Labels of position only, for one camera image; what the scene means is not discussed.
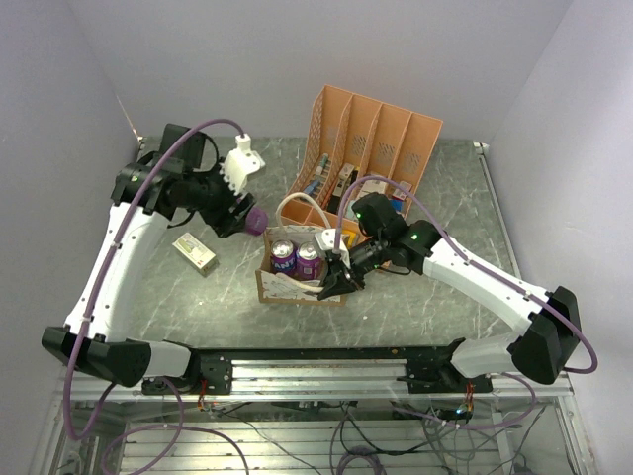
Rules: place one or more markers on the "peach plastic desk organizer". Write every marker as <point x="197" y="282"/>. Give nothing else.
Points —
<point x="376" y="137"/>

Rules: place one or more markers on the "white oval labelled pouch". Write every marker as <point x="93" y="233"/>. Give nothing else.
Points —
<point x="374" y="184"/>

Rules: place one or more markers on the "blue small box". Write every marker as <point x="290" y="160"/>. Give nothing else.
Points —
<point x="398" y="205"/>

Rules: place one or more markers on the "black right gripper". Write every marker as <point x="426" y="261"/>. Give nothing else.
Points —
<point x="339" y="284"/>

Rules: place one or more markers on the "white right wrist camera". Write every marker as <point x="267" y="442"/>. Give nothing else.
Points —
<point x="326" y="241"/>

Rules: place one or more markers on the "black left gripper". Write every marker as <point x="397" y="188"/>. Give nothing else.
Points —
<point x="224" y="221"/>

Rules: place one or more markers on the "aluminium mounting rail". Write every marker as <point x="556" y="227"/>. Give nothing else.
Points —
<point x="225" y="377"/>

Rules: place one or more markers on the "purple soda can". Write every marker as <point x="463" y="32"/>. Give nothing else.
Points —
<point x="308" y="262"/>

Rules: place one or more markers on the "black marker pen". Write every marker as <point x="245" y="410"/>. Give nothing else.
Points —
<point x="346" y="177"/>

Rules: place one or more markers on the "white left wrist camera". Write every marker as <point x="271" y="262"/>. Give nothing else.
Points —
<point x="241" y="163"/>

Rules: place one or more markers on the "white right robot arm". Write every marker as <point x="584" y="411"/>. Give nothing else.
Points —
<point x="544" y="325"/>

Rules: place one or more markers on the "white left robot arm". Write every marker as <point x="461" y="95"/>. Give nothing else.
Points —
<point x="94" y="338"/>

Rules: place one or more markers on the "small white red box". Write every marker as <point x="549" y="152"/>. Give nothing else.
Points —
<point x="196" y="253"/>

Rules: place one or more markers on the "blue glue bottle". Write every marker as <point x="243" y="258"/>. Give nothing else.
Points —
<point x="312" y="187"/>

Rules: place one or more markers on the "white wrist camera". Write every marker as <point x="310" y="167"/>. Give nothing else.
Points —
<point x="241" y="163"/>
<point x="326" y="241"/>

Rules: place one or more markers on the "canvas bag with rope handles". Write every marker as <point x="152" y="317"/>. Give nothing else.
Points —
<point x="280" y="288"/>

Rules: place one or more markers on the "purple Fanta can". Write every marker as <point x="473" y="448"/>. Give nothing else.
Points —
<point x="256" y="221"/>
<point x="283" y="256"/>

